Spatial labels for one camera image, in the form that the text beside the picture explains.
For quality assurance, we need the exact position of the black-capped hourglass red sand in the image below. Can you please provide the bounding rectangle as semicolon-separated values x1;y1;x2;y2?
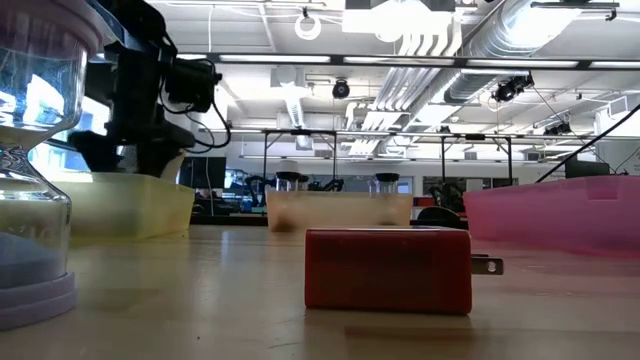
273;171;301;233

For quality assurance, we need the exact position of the yellow plastic bin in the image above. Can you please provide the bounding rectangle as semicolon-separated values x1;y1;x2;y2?
49;172;197;246

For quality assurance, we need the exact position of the silver ventilation duct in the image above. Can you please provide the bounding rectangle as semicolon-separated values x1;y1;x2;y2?
442;0;571;104

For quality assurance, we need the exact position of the large red wall charger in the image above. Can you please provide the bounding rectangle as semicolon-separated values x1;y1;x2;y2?
304;225;505;316

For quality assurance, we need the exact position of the lilac-capped hourglass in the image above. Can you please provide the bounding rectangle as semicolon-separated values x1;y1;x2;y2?
0;0;105;332

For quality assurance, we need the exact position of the black ceiling light rail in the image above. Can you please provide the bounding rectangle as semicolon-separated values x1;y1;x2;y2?
172;51;640;70

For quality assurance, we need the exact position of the thin black cable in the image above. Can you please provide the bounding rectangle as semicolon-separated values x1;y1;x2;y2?
534;102;640;184

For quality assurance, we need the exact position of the black-capped hourglass blue sand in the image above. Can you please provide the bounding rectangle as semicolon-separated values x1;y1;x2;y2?
374;172;401;195

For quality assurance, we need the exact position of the white cup black rim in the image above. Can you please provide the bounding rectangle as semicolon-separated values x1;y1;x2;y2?
117;144;189;184

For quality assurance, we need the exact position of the black background workbench frame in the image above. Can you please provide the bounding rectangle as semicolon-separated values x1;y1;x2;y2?
198;127;640;194

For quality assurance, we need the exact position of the orange plastic bin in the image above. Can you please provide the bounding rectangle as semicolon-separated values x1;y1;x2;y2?
265;189;414;234

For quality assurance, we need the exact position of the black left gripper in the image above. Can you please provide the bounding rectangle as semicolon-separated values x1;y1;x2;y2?
68;47;197;179

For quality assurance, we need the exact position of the white ring lamp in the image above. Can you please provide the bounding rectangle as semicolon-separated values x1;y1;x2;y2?
293;10;323;41

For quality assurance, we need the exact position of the black office chair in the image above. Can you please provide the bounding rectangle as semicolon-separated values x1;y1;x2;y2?
417;205;469;231

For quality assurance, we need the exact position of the black left camera cable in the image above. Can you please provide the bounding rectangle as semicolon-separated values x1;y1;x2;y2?
158;59;233;155

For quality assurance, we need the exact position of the pink plastic bin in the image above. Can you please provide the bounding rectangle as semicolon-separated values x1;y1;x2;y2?
462;174;640;260

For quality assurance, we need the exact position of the black monitor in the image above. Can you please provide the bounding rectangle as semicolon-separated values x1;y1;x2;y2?
178;156;227;190
564;158;612;179

